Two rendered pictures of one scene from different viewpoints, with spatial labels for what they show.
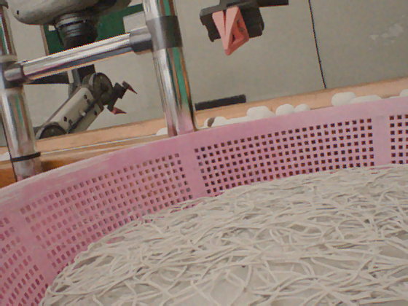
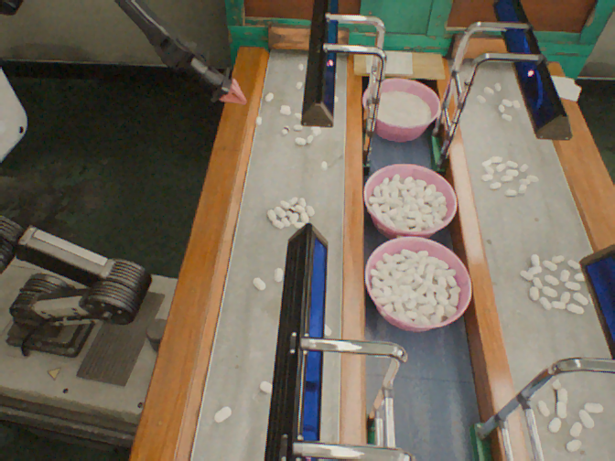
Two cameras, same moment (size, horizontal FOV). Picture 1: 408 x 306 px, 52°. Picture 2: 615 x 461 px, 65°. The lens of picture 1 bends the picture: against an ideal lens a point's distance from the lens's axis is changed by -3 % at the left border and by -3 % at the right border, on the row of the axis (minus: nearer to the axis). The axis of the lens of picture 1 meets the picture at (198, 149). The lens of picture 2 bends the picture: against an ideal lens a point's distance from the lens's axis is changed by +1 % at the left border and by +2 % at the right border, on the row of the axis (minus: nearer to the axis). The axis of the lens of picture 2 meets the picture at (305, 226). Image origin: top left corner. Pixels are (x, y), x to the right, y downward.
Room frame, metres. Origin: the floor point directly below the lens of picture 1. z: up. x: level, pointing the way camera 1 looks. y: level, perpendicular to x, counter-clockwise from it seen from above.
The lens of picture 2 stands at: (0.91, 1.15, 1.81)
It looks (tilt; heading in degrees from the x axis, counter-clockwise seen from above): 52 degrees down; 251
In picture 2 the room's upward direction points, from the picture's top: 2 degrees clockwise
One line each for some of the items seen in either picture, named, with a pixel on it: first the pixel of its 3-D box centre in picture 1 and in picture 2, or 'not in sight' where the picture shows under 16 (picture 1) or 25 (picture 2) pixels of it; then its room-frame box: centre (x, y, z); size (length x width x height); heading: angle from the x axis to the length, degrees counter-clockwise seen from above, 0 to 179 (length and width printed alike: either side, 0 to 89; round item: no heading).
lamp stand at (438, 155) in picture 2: not in sight; (480, 106); (0.04, 0.19, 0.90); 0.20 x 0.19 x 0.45; 69
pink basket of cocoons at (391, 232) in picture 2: not in sight; (406, 207); (0.32, 0.37, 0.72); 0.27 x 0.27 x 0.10
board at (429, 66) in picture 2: not in sight; (398, 64); (0.08, -0.25, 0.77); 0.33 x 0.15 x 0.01; 159
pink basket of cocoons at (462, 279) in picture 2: not in sight; (414, 288); (0.42, 0.63, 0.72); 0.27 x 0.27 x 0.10
